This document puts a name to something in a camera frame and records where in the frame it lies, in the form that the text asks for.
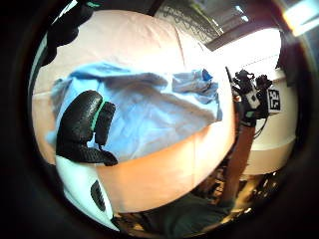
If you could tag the pale pink tablecloth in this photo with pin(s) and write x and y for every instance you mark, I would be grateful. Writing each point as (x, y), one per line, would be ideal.
(159, 186)

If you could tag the white marker cube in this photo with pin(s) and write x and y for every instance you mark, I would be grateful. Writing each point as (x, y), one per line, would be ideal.
(274, 99)

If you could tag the bright ceiling lamp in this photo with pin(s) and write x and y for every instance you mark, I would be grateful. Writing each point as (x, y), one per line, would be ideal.
(300, 16)

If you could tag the light blue cloth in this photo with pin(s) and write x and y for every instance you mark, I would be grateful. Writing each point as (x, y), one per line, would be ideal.
(156, 113)

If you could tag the the person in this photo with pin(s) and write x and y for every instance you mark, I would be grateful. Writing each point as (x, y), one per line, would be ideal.
(186, 215)

